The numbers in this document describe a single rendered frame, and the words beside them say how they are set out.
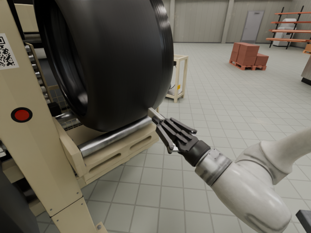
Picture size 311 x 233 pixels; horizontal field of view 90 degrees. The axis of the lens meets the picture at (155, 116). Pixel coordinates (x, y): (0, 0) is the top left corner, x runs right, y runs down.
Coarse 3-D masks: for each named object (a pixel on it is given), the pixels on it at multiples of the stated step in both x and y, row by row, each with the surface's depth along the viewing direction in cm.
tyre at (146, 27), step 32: (32, 0) 53; (64, 0) 34; (96, 0) 33; (128, 0) 37; (160, 0) 44; (64, 32) 70; (96, 32) 34; (128, 32) 36; (160, 32) 42; (64, 64) 75; (96, 64) 36; (128, 64) 38; (160, 64) 45; (64, 96) 67; (96, 96) 41; (128, 96) 42; (160, 96) 53; (96, 128) 54
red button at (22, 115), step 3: (18, 111) 42; (21, 111) 42; (24, 111) 43; (27, 111) 44; (15, 114) 42; (18, 114) 42; (21, 114) 42; (24, 114) 43; (27, 114) 43; (18, 117) 42; (21, 117) 43; (24, 117) 43; (27, 117) 44; (21, 120) 43
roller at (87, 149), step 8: (144, 120) 68; (120, 128) 62; (128, 128) 63; (136, 128) 65; (104, 136) 57; (112, 136) 58; (120, 136) 61; (80, 144) 54; (88, 144) 53; (96, 144) 55; (104, 144) 57; (88, 152) 53
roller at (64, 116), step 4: (64, 112) 73; (68, 112) 73; (72, 112) 73; (56, 116) 70; (60, 116) 70; (64, 116) 71; (68, 116) 72; (72, 116) 73; (60, 120) 70; (64, 120) 71; (68, 120) 73
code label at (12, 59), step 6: (0, 36) 35; (0, 42) 35; (6, 42) 36; (0, 48) 35; (6, 48) 36; (0, 54) 36; (6, 54) 36; (12, 54) 37; (0, 60) 36; (6, 60) 37; (12, 60) 38; (0, 66) 37; (6, 66) 37; (12, 66) 38; (18, 66) 39
